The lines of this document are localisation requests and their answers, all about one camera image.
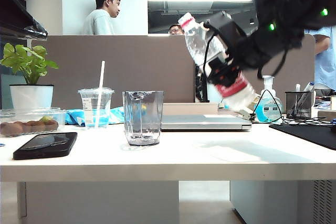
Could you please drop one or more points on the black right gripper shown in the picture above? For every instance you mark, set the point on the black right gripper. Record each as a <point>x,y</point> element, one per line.
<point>246,51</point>

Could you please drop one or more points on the clear red-label water bottle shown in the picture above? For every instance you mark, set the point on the clear red-label water bottle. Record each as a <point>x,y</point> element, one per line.
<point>195,40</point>

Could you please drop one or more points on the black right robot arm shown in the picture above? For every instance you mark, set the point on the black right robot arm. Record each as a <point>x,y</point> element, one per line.
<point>288,3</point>

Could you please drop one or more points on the blue hand sanitizer bottle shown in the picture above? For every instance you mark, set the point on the blue hand sanitizer bottle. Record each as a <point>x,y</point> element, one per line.
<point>267,111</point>

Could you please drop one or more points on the clear glass mug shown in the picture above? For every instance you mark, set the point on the clear glass mug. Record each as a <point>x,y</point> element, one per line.
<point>143,121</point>

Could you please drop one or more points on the beige stapler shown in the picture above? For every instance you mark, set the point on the beige stapler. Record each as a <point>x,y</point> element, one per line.
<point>245,113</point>

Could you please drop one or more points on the brown cardboard box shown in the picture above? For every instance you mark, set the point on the brown cardboard box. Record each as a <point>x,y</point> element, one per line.
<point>189,108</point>

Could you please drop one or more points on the silver Dell laptop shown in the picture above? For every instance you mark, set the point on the silver Dell laptop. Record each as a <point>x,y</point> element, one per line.
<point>204,123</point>

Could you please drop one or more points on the man with glasses seated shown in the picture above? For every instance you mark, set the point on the man with glasses seated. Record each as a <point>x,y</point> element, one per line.
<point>175,28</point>

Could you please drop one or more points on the clear white pen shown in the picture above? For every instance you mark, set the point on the clear white pen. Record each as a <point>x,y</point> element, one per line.
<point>297,87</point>

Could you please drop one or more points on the black mesh pen holder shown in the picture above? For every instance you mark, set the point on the black mesh pen holder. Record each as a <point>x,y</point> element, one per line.
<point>299,106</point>

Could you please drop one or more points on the white blue-banded marker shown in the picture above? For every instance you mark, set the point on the white blue-banded marker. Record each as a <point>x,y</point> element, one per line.
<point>309,86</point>

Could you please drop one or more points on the brown desk partition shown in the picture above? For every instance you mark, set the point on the brown desk partition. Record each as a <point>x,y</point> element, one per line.
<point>131,61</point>

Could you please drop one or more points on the black mouse pad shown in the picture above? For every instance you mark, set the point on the black mouse pad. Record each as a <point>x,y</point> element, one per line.
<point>309,133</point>

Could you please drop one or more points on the brown rectangular block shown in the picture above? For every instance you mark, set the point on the brown rectangular block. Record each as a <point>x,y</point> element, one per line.
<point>327,115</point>

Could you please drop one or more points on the white drinking straw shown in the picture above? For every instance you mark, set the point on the white drinking straw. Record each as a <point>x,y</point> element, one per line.
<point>101,82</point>

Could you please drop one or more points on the grey vented cabinet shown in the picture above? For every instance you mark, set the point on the grey vented cabinet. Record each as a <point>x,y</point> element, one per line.
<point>275,203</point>

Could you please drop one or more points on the clear plastic lidded cup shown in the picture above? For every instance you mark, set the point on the clear plastic lidded cup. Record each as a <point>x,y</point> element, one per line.
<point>90,103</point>

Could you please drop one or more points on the man in white shirt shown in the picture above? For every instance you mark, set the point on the man in white shirt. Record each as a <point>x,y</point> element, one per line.
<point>98,22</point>

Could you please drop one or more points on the blue plastic bag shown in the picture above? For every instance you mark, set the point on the blue plastic bag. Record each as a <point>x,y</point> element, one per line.
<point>74,116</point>

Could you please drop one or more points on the brown kiwi fruit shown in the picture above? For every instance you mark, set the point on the brown kiwi fruit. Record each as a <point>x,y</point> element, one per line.
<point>50,125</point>
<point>10,128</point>
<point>31,125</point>

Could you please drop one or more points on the green fruit piece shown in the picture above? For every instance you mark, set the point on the green fruit piece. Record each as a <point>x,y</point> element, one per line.
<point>45,119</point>

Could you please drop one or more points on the black smartphone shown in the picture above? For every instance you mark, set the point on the black smartphone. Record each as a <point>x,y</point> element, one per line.
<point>44,145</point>

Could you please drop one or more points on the white plant pot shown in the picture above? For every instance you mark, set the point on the white plant pot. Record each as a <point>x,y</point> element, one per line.
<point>31,98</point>

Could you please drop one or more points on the green leafy plant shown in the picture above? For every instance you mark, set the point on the green leafy plant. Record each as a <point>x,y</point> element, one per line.
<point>29,61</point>

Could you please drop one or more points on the clear plastic fruit container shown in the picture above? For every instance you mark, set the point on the clear plastic fruit container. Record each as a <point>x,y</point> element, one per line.
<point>26,115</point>

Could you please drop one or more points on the black angled monitor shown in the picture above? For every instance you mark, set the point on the black angled monitor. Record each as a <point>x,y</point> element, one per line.
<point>15,16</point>

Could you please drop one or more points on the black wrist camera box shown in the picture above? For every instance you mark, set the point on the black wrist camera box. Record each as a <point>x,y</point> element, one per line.
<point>227,28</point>

